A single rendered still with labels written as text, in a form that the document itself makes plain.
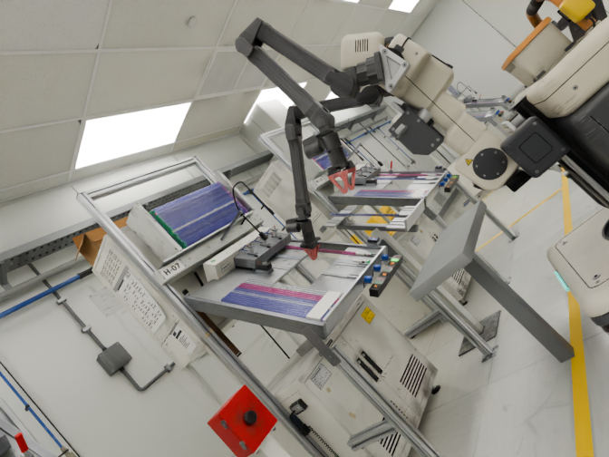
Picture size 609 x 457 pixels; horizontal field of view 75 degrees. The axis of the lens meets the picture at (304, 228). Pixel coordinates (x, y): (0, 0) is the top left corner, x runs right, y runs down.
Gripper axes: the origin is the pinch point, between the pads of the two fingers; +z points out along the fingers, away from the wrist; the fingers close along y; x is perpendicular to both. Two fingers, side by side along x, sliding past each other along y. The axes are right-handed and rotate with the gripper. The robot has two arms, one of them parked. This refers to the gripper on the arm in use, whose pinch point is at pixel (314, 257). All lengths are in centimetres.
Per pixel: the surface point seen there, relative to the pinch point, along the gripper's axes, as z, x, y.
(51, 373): 55, -181, 62
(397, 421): 36, 53, 53
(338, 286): 3.7, 22.0, 19.6
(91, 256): -22, -105, 47
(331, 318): 5, 30, 43
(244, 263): -4.7, -30.2, 16.7
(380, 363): 52, 28, 7
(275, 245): -6.1, -23.2, -2.4
